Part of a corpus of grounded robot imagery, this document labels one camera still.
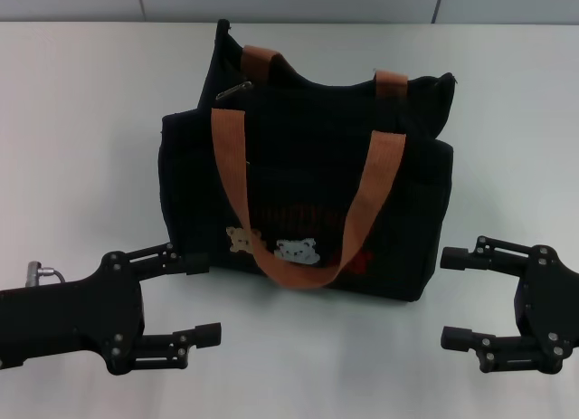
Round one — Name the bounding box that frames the left gripper cable with connector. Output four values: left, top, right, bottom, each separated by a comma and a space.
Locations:
27, 261, 67, 284

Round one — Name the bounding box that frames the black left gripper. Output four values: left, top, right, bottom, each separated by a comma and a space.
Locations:
0, 240, 223, 376

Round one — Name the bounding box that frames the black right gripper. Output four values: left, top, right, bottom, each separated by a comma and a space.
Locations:
440, 235, 579, 375

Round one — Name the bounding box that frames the black food bag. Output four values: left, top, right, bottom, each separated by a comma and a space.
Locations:
157, 18, 457, 308

